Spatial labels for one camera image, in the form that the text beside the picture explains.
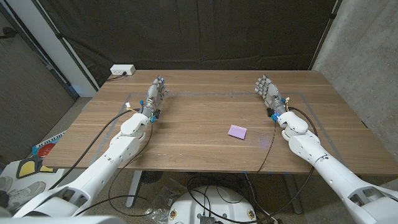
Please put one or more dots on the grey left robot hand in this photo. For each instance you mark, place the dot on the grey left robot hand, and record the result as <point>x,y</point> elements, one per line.
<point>153,96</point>

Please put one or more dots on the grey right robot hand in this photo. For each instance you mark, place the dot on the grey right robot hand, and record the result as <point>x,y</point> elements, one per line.
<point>272,95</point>

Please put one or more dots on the purple sticky note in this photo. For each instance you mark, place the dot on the purple sticky note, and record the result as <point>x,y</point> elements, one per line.
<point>237,132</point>

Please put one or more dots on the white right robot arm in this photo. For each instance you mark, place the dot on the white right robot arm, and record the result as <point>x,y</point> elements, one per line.
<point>311,147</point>

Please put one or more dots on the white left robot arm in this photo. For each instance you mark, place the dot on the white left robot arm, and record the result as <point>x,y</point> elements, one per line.
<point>121,149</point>

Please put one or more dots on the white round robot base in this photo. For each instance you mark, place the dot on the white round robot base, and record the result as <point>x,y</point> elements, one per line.
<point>214,202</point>

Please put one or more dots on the white power strip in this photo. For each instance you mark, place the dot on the white power strip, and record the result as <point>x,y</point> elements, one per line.
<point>122,69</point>

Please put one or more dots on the black backdrop curtain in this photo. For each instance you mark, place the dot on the black backdrop curtain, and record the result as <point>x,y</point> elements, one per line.
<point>192,31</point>

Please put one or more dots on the black round floor fan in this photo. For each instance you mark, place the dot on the black round floor fan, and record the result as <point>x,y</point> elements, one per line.
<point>151,176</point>

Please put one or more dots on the black backdrop stand pole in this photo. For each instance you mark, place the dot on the black backdrop stand pole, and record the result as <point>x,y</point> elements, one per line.
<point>66,46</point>
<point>326,31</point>

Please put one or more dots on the white table leg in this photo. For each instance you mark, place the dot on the white table leg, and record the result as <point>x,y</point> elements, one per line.
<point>134,186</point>

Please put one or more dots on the grey table leg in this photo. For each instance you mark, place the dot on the grey table leg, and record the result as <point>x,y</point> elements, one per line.
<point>292,189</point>

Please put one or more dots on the clear plastic bag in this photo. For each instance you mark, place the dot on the clear plastic bag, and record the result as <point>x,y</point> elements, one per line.
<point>164,199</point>

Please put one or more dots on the blue mat with red disc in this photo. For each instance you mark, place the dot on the blue mat with red disc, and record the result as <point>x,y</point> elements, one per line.
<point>46,148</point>

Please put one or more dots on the yellow and black floor mat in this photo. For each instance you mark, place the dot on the yellow and black floor mat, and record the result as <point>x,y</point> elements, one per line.
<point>27,168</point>

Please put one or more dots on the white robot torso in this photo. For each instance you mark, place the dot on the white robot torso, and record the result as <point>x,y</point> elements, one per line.
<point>62,220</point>

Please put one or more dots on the grey sneaker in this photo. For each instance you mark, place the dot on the grey sneaker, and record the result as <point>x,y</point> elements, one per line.
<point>26,194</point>

